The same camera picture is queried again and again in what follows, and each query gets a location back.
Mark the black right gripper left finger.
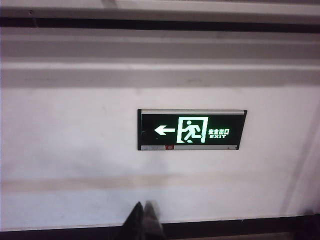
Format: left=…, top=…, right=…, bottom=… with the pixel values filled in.
left=119, top=201, right=145, bottom=240

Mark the aluminium whiteboard marker tray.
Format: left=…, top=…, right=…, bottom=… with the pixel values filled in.
left=0, top=0, right=320, bottom=34

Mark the black skirting board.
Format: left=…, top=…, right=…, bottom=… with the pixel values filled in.
left=0, top=213, right=320, bottom=240

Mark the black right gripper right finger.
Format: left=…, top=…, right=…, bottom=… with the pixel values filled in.
left=143, top=199, right=167, bottom=240

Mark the green illuminated exit sign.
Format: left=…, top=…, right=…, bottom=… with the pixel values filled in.
left=136, top=108, right=248, bottom=152

